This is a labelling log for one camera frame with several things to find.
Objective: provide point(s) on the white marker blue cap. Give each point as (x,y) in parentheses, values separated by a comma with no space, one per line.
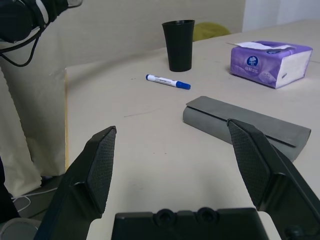
(165,81)

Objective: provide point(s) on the yellow-green seat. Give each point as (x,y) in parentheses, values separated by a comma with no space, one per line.
(212,31)

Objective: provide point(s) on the grey robot right leg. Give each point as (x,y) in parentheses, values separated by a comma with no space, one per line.
(20,228)

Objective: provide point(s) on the grey glasses case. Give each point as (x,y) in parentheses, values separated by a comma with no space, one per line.
(237,125)

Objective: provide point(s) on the black plastic cup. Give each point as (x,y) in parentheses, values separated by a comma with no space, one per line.
(180,47)

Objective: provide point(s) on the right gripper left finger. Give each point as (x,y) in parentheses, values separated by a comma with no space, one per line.
(75,187)

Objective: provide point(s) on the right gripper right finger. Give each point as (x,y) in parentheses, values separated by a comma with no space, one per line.
(275,180)

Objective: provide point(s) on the purple tissue box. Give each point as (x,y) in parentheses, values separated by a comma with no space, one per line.
(255,65)

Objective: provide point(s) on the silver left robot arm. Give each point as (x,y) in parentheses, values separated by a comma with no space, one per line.
(20,17)

